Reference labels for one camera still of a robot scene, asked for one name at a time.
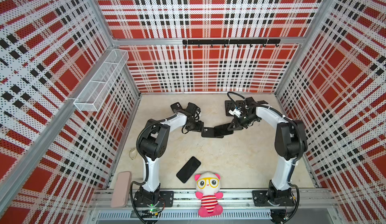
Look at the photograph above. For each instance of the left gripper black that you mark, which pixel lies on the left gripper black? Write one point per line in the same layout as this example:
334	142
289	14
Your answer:
199	128

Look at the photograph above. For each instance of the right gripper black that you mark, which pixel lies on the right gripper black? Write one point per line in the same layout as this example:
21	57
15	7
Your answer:
238	122

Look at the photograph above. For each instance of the black phone case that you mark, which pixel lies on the black phone case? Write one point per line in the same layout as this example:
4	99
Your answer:
209	132
176	107
229	107

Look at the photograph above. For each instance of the phone with plaid reflection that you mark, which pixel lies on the phone with plaid reflection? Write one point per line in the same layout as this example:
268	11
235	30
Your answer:
222	130

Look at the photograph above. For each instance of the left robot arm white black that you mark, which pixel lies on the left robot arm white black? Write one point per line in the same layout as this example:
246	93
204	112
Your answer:
152	142

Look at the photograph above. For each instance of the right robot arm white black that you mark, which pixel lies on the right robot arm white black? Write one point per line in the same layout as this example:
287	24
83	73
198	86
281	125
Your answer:
290	138

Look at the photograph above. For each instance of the black phone case top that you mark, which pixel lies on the black phone case top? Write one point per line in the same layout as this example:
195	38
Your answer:
176	107

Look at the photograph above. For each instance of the blue phone black screen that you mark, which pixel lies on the blue phone black screen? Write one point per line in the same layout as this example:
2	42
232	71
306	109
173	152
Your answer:
188	169

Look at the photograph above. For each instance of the pink phone case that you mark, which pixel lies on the pink phone case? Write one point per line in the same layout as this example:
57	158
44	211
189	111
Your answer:
121	190

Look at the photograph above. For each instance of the pink panda plush toy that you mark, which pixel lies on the pink panda plush toy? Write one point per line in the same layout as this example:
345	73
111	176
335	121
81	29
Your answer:
208	192

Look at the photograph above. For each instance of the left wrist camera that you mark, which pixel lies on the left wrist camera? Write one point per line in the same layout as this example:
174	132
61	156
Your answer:
193	109

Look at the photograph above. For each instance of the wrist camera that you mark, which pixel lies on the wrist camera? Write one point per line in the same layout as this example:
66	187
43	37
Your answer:
249	103
193	109

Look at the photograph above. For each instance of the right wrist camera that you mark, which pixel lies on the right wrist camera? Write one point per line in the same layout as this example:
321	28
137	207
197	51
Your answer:
249	103

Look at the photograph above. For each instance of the aluminium front rail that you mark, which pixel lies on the aluminium front rail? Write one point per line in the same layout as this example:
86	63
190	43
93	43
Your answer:
190	199

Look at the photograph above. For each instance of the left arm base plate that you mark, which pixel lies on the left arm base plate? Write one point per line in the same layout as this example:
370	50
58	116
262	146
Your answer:
144	198

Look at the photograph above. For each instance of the black hook rail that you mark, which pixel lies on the black hook rail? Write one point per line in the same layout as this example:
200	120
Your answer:
200	42

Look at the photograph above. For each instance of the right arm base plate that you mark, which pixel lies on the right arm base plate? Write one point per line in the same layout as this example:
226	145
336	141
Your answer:
270	197

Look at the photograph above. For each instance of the white wire mesh basket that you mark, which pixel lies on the white wire mesh basket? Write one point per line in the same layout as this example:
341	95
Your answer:
94	94

